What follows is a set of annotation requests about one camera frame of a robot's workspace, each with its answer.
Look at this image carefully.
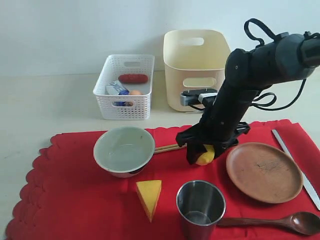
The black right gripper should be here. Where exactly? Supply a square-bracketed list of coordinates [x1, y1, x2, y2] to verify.
[175, 101, 251, 165]

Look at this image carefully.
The yellow lemon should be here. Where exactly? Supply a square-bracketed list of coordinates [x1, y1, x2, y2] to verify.
[195, 144, 215, 166]

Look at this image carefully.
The brown egg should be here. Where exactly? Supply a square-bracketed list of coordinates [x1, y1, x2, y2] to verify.
[129, 90, 142, 96]

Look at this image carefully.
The red sausage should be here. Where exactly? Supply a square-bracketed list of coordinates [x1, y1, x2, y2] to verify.
[118, 74, 148, 84]

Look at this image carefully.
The blue white milk carton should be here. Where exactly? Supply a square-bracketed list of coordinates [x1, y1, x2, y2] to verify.
[105, 80, 133, 107]

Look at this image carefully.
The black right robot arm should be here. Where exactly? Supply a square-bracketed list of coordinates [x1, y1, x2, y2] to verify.
[176, 32, 320, 165]

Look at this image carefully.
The lower wooden chopstick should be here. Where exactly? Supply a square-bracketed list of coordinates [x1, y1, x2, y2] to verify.
[154, 146, 186, 154]

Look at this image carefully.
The wooden chopstick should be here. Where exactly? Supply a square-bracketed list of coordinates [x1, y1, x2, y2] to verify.
[155, 144, 187, 151]
[154, 146, 186, 154]

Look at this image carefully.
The upper wooden chopstick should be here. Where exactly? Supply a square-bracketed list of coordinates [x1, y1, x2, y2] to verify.
[155, 144, 187, 151]

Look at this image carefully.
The stainless steel cup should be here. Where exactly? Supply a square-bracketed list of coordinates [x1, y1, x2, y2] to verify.
[176, 180, 226, 240]

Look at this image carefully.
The brown wooden plate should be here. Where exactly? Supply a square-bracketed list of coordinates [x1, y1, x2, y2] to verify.
[226, 142, 304, 204]

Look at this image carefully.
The yellow cheese wedge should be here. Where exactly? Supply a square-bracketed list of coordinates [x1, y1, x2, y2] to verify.
[136, 180, 162, 223]

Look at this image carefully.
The white ceramic bowl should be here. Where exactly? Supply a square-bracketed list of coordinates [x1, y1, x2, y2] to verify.
[93, 126, 156, 178]

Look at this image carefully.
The cream plastic bin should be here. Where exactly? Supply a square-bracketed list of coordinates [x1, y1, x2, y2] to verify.
[163, 29, 231, 112]

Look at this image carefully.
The silver table knife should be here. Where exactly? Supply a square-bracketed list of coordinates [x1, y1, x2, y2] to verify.
[271, 129, 320, 211]

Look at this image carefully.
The dark wooden spoon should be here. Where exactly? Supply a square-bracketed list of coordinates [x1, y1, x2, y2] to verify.
[217, 211, 320, 236]

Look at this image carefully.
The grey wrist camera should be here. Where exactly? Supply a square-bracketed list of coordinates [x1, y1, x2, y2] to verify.
[180, 88, 218, 106]

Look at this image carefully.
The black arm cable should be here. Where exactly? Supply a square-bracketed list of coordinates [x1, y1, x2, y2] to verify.
[243, 17, 308, 112]

